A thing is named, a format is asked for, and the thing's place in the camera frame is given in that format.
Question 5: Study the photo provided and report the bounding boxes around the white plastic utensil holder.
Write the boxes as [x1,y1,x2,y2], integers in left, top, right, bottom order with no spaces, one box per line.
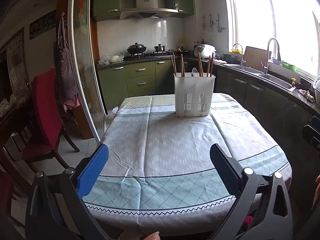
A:
[174,73,215,117]

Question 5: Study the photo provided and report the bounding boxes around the wooden chopstick long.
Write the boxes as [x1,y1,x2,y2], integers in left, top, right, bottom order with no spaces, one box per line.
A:
[206,56,211,77]

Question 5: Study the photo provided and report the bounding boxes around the steel kitchen faucet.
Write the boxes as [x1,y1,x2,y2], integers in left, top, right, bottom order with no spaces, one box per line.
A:
[260,37,281,74]

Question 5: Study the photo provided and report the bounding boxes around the green kitchen cabinets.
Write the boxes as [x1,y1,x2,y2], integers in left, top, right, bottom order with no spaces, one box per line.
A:
[97,56,174,110]

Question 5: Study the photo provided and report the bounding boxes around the right hand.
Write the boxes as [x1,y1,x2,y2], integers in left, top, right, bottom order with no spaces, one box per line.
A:
[312,175,320,206]

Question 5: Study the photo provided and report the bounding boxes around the left hand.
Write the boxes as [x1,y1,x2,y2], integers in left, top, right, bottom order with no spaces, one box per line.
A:
[139,231,161,240]

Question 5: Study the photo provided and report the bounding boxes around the dark lower cabinets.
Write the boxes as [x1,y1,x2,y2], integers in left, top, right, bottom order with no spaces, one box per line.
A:
[184,57,320,213]

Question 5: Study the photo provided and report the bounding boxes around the red chair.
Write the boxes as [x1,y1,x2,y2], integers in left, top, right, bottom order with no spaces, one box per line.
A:
[22,68,80,173]

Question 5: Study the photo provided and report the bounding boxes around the steel double sink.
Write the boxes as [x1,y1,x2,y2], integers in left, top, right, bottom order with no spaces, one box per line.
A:
[227,64,296,92]

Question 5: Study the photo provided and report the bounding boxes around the patterned grey green tablecloth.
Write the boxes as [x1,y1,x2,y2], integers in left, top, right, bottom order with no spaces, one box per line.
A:
[83,93,292,236]

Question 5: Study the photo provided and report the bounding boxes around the wooden cutting board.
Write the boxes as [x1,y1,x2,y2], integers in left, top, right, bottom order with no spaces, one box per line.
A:
[244,46,267,72]

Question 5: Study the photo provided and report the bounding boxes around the checkered apron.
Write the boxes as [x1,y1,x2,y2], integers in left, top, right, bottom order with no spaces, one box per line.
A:
[54,12,80,111]

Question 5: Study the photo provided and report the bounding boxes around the white plastic bag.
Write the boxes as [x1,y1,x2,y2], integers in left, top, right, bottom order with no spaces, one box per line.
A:
[98,54,124,66]

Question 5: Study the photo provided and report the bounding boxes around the white rice cooker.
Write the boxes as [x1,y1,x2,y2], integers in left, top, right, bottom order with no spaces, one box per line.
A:
[194,44,216,59]

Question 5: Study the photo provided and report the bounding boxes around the black wok with lid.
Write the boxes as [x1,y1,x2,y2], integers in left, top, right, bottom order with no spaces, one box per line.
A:
[127,42,147,56]

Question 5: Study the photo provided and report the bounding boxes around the glass sliding door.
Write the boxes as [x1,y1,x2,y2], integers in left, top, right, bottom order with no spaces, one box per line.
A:
[68,0,106,142]

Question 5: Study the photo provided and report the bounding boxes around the small black pot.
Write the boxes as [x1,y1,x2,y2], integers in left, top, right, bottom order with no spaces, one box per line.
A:
[154,43,166,54]

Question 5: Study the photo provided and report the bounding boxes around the steel range hood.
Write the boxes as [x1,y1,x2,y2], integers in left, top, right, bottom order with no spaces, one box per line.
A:
[119,0,178,20]

